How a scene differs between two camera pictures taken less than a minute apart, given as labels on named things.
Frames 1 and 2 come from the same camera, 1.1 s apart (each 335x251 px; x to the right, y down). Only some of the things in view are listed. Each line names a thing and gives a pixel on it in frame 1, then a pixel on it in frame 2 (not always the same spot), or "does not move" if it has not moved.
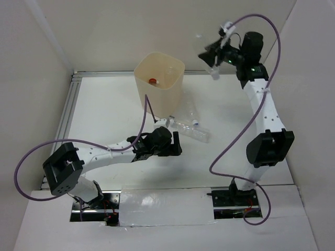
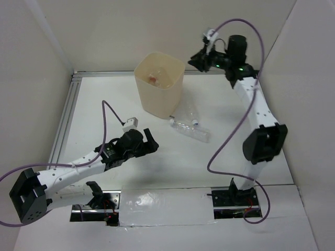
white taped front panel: (166, 207) does not move
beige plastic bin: (160, 77) does not move
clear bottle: (193, 132) does not move
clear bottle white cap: (214, 70) to (164, 78)
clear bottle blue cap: (192, 111) to (187, 127)
